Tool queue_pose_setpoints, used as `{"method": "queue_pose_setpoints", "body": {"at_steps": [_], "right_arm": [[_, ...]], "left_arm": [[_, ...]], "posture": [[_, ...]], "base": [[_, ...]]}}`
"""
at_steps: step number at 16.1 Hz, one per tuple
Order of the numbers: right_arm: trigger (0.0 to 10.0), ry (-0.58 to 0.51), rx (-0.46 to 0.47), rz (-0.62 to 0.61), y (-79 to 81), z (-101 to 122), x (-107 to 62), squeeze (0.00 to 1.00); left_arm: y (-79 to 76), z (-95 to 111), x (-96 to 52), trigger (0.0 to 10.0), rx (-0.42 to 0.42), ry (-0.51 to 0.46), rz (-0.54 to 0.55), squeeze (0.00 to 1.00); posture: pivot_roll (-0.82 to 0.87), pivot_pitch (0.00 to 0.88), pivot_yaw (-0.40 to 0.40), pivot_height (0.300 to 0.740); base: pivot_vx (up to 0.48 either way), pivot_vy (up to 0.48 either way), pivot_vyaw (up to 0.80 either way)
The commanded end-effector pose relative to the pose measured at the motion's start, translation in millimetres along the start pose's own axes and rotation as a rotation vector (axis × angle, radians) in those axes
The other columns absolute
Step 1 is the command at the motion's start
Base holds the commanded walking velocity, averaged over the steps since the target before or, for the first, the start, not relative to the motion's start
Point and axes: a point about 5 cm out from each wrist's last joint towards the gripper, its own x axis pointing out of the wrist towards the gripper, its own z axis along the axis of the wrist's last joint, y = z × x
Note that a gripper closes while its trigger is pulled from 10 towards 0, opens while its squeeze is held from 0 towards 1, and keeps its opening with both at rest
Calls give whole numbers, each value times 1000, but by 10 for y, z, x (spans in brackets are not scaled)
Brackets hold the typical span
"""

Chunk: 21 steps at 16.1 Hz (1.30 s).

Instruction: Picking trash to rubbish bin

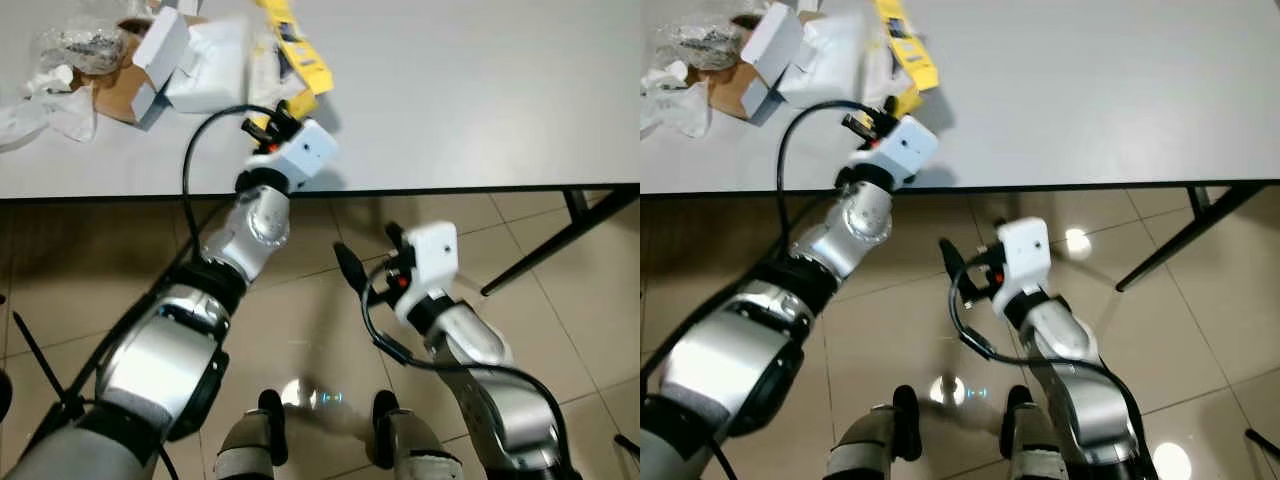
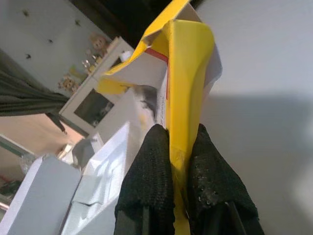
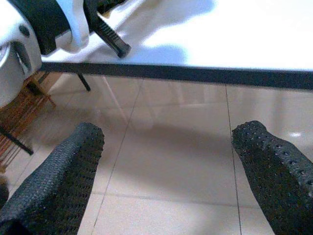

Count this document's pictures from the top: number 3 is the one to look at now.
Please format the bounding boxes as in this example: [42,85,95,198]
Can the black table edge band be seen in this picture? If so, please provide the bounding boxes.
[40,61,313,91]

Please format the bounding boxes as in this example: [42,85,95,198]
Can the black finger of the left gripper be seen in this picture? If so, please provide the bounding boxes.
[94,12,132,59]

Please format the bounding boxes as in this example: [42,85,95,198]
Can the wooden slatted rack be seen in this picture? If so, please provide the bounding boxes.
[0,70,57,172]

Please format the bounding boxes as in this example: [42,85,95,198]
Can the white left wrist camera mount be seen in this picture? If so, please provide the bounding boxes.
[55,0,90,53]

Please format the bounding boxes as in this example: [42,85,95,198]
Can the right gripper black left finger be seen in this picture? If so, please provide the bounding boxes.
[0,121,105,235]

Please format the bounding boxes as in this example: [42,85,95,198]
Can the black metal table leg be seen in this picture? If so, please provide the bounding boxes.
[0,124,34,156]
[76,72,91,92]

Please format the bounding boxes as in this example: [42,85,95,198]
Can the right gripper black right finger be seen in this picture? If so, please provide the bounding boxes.
[231,119,313,235]

